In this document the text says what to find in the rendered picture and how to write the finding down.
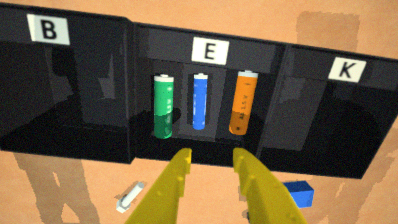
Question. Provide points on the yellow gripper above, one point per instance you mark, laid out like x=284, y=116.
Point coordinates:
x=268, y=200

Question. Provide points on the green aa battery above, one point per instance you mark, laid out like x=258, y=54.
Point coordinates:
x=163, y=106

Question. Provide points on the blue aaa battery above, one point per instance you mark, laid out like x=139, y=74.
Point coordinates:
x=199, y=101

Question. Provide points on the grey hex bolt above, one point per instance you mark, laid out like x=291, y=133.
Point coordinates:
x=124, y=204

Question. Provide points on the black three-compartment bin rack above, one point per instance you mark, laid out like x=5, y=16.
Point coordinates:
x=61, y=101

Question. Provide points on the blue and white eraser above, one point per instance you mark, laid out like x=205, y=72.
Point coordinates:
x=301, y=192

